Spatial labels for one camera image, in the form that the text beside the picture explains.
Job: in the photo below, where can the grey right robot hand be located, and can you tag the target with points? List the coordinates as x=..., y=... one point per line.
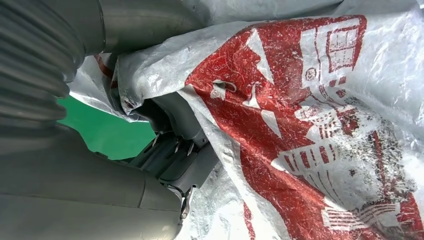
x=82, y=198

